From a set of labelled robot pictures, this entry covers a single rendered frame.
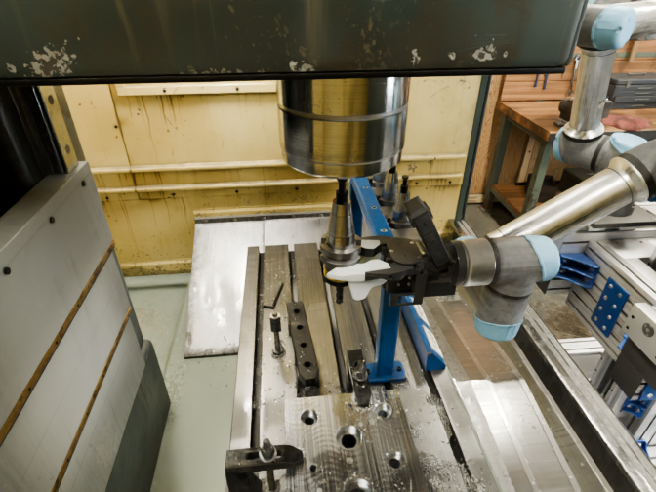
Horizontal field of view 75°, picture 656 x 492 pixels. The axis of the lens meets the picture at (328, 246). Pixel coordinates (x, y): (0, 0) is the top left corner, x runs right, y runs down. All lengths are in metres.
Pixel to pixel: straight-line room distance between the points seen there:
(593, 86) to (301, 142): 1.15
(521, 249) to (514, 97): 2.94
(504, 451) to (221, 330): 0.93
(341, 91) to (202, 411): 1.10
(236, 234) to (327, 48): 1.37
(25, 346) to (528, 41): 0.68
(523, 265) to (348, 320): 0.59
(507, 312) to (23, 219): 0.73
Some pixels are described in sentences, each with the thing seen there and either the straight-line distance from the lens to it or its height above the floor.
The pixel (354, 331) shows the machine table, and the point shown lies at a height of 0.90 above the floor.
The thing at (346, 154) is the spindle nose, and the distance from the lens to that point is 0.49.
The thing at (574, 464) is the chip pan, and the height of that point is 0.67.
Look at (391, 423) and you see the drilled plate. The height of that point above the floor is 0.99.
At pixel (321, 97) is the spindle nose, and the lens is 0.47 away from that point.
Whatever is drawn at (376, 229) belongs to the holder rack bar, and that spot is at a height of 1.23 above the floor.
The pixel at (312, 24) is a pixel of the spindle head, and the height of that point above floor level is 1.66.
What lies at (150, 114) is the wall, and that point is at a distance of 1.65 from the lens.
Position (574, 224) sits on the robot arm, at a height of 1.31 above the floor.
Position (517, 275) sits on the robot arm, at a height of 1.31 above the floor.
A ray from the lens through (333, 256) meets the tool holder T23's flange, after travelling 0.61.
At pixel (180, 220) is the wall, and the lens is 1.80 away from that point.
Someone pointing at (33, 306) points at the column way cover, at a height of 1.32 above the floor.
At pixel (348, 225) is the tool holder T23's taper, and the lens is 0.60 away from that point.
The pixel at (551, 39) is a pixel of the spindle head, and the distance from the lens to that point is 0.48.
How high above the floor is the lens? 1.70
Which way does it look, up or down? 33 degrees down
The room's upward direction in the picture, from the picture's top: straight up
